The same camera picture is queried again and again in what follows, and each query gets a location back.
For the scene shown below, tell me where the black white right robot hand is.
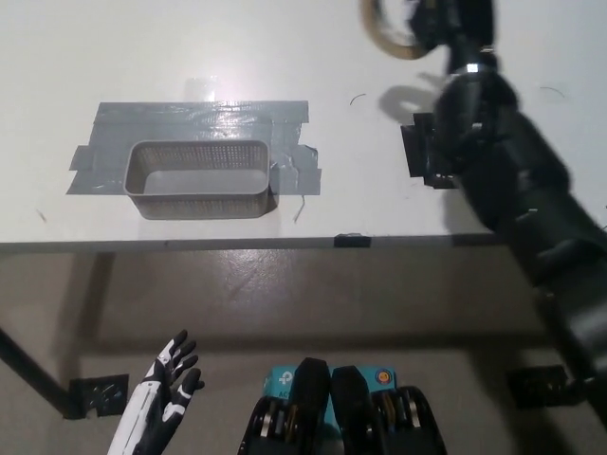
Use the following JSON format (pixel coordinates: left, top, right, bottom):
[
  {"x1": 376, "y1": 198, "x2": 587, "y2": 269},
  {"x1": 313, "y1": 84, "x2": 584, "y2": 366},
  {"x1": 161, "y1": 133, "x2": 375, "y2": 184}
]
[{"x1": 407, "y1": 0, "x2": 500, "y2": 77}]

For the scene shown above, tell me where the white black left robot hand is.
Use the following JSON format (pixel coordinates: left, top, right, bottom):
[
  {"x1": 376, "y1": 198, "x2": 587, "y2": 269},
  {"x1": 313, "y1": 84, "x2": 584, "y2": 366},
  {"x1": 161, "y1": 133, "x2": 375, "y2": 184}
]
[{"x1": 108, "y1": 328, "x2": 207, "y2": 455}]

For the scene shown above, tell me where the beige masking tape roll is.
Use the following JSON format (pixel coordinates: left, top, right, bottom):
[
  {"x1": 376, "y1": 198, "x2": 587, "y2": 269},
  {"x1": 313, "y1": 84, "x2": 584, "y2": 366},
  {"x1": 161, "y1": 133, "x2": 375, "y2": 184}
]
[{"x1": 359, "y1": 0, "x2": 438, "y2": 63}]

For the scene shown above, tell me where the black tape square area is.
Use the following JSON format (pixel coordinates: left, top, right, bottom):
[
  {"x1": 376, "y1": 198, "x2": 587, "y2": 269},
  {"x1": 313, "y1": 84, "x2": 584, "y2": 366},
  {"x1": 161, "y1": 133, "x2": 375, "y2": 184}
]
[{"x1": 399, "y1": 112, "x2": 457, "y2": 191}]

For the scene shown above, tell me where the black left robot body block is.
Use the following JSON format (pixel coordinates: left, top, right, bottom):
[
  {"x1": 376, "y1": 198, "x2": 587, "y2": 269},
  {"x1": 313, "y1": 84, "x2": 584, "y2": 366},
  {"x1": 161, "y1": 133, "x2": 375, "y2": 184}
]
[{"x1": 240, "y1": 356, "x2": 334, "y2": 455}]

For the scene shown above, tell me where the small grey perforated container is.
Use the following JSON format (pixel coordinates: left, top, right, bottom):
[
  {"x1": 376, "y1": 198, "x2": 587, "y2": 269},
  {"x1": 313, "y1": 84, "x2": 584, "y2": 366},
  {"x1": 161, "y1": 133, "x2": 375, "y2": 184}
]
[{"x1": 123, "y1": 138, "x2": 273, "y2": 222}]

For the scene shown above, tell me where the black metal table leg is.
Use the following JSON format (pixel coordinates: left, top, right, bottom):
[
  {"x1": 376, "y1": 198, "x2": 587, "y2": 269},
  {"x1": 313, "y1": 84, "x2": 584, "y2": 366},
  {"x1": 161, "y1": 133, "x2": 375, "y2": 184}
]
[{"x1": 0, "y1": 326, "x2": 80, "y2": 421}]

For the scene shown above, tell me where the teal router box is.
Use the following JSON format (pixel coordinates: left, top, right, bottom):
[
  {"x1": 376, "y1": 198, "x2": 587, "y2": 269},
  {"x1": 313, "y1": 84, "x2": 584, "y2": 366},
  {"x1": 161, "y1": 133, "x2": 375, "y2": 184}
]
[{"x1": 263, "y1": 364, "x2": 395, "y2": 428}]

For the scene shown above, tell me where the grey duct tape patch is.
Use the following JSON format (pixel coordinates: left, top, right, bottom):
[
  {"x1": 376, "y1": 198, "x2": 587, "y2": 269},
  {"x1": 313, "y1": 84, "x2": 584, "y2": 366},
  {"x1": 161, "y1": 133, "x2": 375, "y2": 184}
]
[{"x1": 64, "y1": 100, "x2": 323, "y2": 197}]

